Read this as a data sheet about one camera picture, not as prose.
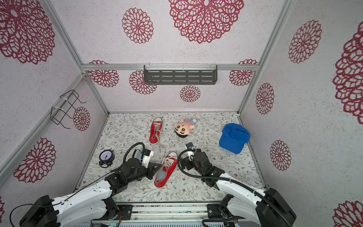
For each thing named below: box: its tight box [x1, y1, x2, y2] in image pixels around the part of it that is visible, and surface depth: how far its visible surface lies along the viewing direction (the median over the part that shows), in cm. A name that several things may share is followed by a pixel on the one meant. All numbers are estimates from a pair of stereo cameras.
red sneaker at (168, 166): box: [154, 155, 178, 189], surface depth 85 cm
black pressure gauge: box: [98, 149, 115, 169], surface depth 93 cm
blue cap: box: [219, 122, 251, 154], surface depth 102 cm
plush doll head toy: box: [173, 116, 197, 139], surface depth 103 cm
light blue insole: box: [134, 149, 143, 160], surface depth 71 cm
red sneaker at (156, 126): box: [149, 116, 164, 145], surface depth 108 cm
